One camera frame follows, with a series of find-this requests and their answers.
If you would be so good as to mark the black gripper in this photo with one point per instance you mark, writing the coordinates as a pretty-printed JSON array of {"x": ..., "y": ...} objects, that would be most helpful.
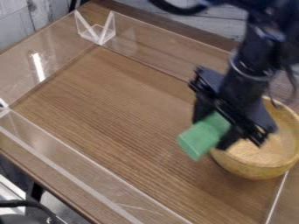
[{"x": 234, "y": 94}]

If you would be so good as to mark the green rectangular block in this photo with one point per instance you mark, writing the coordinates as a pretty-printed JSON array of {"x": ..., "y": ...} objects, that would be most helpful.
[{"x": 204, "y": 135}]

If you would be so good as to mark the brown wooden bowl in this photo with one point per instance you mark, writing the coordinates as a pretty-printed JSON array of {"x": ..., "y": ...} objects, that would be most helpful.
[{"x": 278, "y": 155}]

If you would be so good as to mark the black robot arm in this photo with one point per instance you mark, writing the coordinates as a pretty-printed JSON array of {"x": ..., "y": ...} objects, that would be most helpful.
[{"x": 270, "y": 47}]

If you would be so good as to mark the black metal table leg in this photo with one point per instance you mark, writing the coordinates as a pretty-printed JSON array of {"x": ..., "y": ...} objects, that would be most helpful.
[{"x": 37, "y": 192}]

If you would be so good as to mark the clear acrylic corner bracket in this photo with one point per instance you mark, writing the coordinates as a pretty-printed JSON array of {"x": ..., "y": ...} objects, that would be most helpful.
[{"x": 100, "y": 34}]

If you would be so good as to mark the clear acrylic barrier wall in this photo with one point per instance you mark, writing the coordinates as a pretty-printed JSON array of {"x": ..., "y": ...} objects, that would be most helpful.
[{"x": 93, "y": 113}]

